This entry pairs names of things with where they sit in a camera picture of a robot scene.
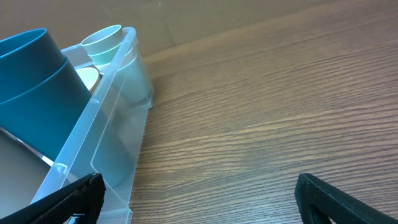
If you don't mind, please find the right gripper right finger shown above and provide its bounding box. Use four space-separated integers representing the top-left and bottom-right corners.
294 173 397 224

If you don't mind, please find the mint green small cup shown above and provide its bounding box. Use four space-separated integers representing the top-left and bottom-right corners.
88 44 121 65

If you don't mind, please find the grey small cup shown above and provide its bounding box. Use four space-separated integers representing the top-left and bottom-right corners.
80 24 124 55

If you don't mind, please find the cream bowl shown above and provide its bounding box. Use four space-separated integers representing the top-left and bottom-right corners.
76 67 101 94

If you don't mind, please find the clear plastic storage container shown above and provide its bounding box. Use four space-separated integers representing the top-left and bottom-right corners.
32 27 154 224

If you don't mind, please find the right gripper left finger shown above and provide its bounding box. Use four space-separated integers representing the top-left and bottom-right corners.
1 173 106 224

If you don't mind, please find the dark blue tall cup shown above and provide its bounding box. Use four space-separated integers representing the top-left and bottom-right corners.
1 58 91 161
1 28 65 102

